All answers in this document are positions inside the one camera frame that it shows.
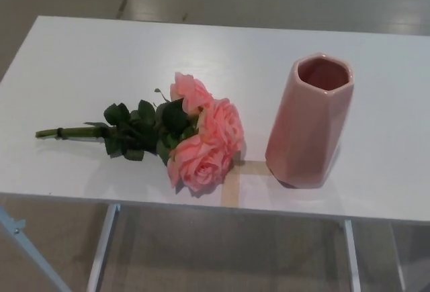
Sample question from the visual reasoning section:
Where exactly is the pink artificial rose bouquet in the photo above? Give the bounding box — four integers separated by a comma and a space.
35, 72, 245, 193

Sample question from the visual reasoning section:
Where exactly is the pink faceted ceramic vase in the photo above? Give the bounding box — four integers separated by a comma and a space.
264, 54, 355, 189

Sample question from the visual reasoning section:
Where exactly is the white metal table leg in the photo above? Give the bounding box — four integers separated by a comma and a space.
343, 220, 362, 292
391, 221, 408, 292
85, 203, 121, 292

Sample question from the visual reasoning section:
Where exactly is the light blue metal frame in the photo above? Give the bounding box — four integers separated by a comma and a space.
0, 204, 63, 292

